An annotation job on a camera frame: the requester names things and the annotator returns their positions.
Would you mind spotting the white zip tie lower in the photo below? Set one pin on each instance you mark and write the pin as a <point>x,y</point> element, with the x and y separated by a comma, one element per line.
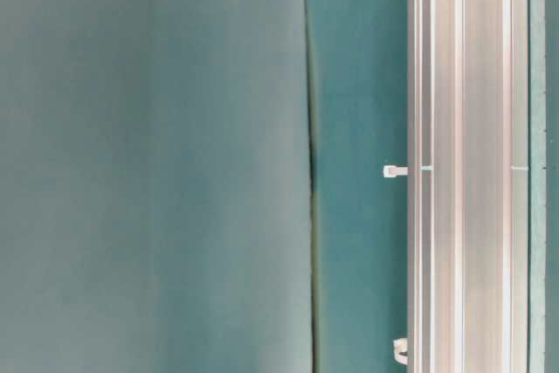
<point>400,349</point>

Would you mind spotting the white zip tie head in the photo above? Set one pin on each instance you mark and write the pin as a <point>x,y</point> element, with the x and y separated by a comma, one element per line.
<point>391,171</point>

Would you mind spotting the large aluminium extrusion rail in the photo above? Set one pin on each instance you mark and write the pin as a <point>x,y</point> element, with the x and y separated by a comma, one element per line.
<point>468,204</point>

